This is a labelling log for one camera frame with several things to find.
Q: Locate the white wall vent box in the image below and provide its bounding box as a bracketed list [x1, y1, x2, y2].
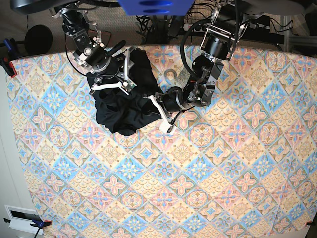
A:
[4, 205, 41, 234]

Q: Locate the patterned colourful tablecloth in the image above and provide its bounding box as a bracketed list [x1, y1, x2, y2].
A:
[6, 48, 317, 238]

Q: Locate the blue clamp bottom left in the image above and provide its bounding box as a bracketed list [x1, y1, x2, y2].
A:
[3, 218, 52, 230]

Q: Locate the black t-shirt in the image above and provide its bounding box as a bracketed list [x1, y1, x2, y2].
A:
[93, 48, 162, 136]

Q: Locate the red blue clamp top left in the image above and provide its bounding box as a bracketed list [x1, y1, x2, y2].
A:
[0, 38, 19, 78]

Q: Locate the black round stool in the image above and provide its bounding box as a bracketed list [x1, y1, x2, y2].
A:
[24, 25, 53, 55]

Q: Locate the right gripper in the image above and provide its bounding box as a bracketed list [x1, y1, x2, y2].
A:
[74, 40, 137, 95]

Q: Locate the white power strip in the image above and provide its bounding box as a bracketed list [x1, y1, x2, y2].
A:
[183, 23, 207, 33]

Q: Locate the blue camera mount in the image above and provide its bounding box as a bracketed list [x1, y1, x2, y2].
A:
[118, 0, 194, 16]

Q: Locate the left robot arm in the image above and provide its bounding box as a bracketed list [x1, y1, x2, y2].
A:
[148, 0, 248, 134]

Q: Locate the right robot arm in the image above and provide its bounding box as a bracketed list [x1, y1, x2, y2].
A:
[50, 7, 137, 95]

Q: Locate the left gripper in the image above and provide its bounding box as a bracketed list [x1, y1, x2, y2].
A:
[148, 87, 201, 133]

